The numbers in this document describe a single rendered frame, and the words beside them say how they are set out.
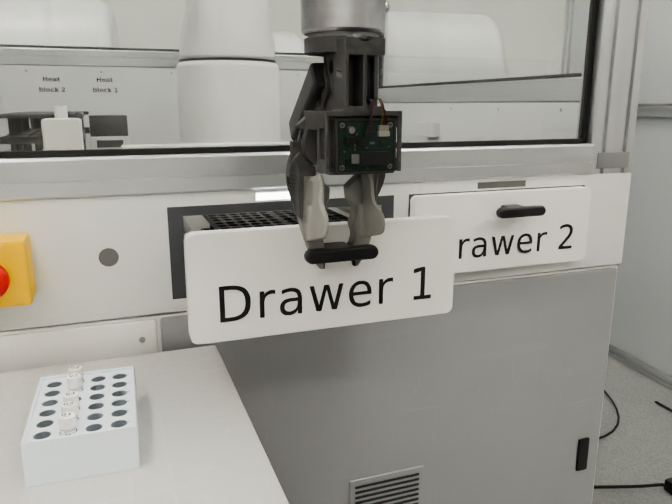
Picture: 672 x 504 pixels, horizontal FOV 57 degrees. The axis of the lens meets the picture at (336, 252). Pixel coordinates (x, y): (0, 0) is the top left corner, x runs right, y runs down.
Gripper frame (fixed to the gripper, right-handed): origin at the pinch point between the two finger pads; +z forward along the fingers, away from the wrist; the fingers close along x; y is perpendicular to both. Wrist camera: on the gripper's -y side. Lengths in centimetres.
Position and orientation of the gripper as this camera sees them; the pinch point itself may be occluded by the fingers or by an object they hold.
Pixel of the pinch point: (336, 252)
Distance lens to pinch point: 61.8
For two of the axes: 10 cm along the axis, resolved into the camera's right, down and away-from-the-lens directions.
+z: 0.0, 9.7, 2.3
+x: 9.4, -0.8, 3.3
